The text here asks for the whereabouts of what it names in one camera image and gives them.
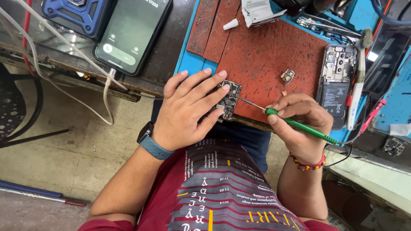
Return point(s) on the black metal chair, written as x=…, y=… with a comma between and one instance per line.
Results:
x=12, y=106

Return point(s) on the blue jeans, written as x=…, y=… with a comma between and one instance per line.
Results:
x=247, y=144

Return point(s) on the crumpled white paper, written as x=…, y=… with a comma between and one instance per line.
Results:
x=257, y=11

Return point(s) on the black smartphone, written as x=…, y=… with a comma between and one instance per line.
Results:
x=131, y=35

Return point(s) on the worn white toothbrush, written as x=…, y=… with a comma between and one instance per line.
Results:
x=358, y=86

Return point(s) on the maroon printed shirt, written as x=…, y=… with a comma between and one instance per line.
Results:
x=218, y=192

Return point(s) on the small black camera module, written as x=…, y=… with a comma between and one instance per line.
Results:
x=394, y=146

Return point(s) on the red test probe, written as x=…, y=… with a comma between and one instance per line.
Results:
x=372, y=115

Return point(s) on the large red rubber mat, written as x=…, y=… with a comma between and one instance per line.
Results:
x=269, y=54

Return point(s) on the white tissue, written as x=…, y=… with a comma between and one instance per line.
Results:
x=400, y=130

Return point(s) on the wide red rubber strip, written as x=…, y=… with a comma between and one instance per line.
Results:
x=221, y=35

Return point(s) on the person's right hand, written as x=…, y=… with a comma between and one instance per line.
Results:
x=308, y=128

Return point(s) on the small green circuit piece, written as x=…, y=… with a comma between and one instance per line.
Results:
x=306, y=23

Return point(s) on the blue rugged phone case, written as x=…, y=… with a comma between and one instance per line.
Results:
x=77, y=16

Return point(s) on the opened phone with battery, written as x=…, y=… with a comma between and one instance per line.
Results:
x=335, y=89

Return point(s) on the blue and red rod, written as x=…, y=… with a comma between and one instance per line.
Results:
x=32, y=192

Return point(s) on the person's left hand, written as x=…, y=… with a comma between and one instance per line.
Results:
x=179, y=112

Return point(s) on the narrow red rubber strip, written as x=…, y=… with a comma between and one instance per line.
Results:
x=202, y=29

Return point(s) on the metal tweezers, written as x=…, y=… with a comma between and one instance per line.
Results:
x=334, y=27

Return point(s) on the small gold black component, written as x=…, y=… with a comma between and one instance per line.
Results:
x=288, y=76

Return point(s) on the blue work mat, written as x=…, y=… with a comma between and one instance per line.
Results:
x=189, y=61

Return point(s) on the black phone circuit board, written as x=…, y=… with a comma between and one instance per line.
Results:
x=231, y=96

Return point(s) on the white plastic nozzle cap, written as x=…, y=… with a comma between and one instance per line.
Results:
x=230, y=24

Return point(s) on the black glass phone screen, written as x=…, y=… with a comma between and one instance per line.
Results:
x=385, y=48

